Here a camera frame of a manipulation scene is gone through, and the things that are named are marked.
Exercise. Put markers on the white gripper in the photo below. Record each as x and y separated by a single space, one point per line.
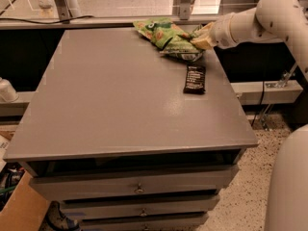
221 33

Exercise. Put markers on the green jalapeno chip bag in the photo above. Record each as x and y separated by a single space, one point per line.
180 46

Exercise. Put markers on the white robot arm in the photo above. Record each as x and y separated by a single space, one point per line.
284 20

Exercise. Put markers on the green rice chip bag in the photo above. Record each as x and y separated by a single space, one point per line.
160 31

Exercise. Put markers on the black snack bar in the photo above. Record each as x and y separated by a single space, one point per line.
195 79

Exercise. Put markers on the grey drawer cabinet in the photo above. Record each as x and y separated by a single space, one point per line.
110 102

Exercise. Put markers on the top grey drawer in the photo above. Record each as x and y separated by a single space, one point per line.
168 180

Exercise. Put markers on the grey drawer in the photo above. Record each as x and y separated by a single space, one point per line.
142 207
168 180
153 223

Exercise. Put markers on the middle grey drawer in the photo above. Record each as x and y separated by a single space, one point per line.
142 207

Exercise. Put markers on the bottom grey drawer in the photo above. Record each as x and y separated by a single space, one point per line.
153 223

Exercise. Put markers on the white cylinder object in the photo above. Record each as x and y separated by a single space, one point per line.
7 91

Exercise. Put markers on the cardboard box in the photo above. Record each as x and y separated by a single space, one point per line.
25 209

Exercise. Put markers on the grey metal bracket post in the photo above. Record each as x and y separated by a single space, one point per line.
182 8

